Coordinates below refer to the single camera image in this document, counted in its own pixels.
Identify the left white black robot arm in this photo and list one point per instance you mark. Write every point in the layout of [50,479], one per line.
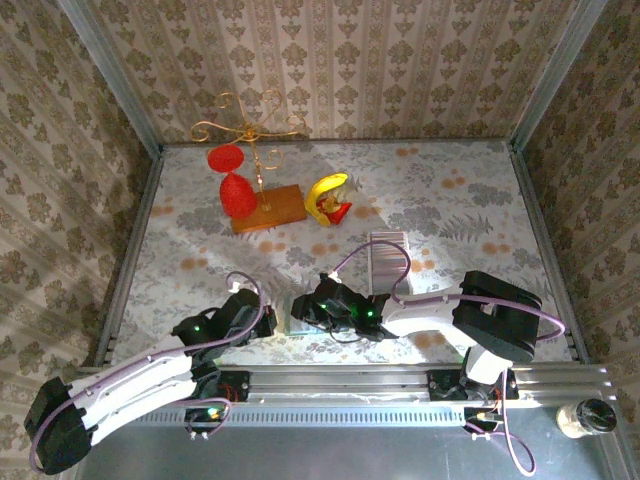
[135,390]

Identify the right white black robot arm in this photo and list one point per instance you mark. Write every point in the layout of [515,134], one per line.
[495,315]

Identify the white plastic basket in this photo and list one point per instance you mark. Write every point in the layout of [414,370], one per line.
[411,285]

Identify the small circuit board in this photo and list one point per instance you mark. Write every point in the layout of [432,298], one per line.
[212,414]
[480,415]

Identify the red white doll figurine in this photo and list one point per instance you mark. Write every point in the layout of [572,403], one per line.
[337,206]

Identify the yellow banana toy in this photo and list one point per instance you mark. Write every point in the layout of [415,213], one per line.
[316,195]

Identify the red goblet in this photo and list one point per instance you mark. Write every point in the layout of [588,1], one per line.
[239,197]

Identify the glass bottle black cap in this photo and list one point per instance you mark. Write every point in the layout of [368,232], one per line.
[587,417]

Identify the aluminium front rail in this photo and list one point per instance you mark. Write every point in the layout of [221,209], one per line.
[350,385]

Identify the aluminium table edge rail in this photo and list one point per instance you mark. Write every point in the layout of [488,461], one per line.
[132,245]
[546,250]

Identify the aluminium frame post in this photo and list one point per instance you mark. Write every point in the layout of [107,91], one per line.
[112,75]
[552,75]

